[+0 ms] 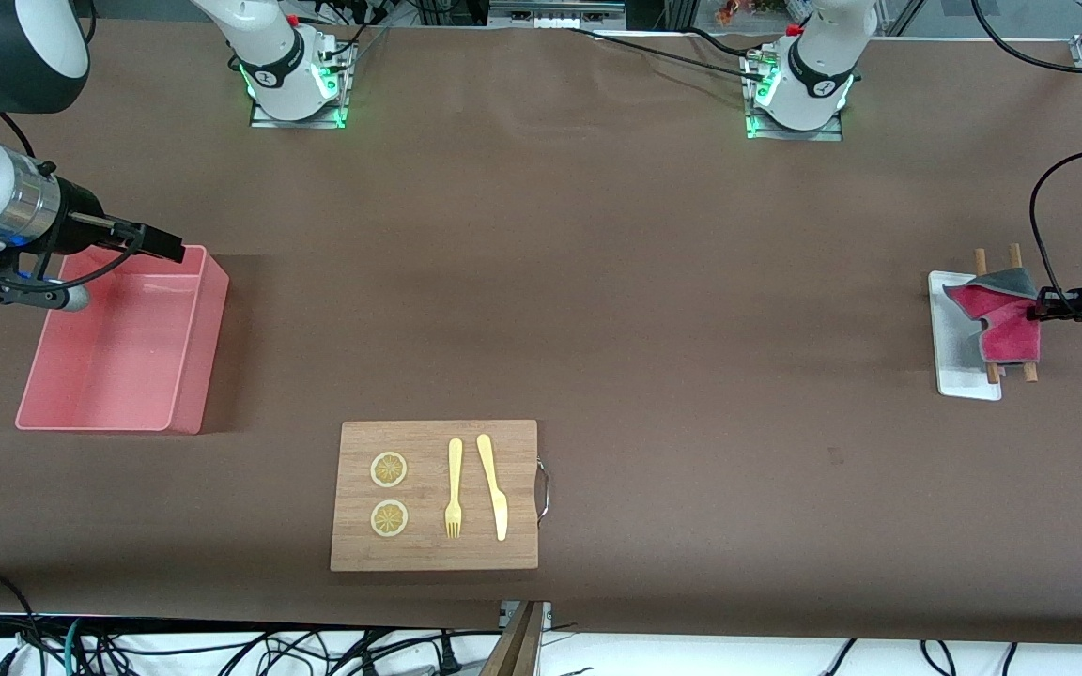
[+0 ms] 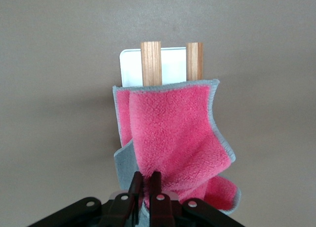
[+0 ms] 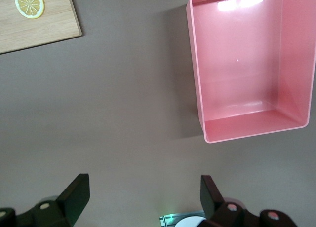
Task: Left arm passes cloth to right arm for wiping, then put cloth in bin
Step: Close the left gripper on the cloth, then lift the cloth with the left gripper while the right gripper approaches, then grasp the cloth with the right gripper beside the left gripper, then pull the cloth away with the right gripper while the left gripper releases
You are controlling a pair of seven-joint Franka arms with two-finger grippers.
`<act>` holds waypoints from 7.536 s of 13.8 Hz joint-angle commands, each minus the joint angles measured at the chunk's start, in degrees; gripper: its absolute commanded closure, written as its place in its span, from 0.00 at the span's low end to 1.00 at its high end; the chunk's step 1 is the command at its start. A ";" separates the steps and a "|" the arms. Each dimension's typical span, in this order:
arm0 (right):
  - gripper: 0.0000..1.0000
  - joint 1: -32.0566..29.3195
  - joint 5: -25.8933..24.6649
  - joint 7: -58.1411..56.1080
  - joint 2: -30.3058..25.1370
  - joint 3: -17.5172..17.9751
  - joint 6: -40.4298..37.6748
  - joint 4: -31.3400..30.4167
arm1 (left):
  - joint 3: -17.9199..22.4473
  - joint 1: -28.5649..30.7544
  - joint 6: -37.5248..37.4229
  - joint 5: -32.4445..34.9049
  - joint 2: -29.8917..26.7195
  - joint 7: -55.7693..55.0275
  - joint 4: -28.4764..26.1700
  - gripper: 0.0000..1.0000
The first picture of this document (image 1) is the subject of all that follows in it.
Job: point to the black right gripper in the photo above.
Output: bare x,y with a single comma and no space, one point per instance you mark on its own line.
79,212

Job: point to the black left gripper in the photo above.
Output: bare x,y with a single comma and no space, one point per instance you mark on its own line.
1070,305

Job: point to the pink and grey cloth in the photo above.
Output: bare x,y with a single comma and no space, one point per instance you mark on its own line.
1006,333

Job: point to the pink plastic bin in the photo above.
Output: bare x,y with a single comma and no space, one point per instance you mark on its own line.
118,357

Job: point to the white rectangular tray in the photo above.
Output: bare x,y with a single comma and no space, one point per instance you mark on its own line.
964,385

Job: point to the lemon slice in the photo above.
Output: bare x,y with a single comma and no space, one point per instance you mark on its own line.
389,469
389,518

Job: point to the wooden cutting board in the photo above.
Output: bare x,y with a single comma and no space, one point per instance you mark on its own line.
424,441

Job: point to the yellow plastic fork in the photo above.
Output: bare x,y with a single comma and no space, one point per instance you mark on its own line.
455,460

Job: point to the yellow plastic knife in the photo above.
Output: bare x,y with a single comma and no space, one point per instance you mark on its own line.
494,493

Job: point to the brown table cover sheet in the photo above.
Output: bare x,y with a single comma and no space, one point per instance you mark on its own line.
597,282

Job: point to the grey power strip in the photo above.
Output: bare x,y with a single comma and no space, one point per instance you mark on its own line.
555,11

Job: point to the black power plug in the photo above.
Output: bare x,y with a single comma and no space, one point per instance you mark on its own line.
448,662

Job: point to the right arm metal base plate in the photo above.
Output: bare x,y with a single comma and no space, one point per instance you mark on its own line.
306,122

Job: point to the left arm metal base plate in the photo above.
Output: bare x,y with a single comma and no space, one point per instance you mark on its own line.
799,134

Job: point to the small metal bracket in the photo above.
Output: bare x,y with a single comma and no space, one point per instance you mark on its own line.
506,615

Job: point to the brown wooden post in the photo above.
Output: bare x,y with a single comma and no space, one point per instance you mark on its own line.
517,648

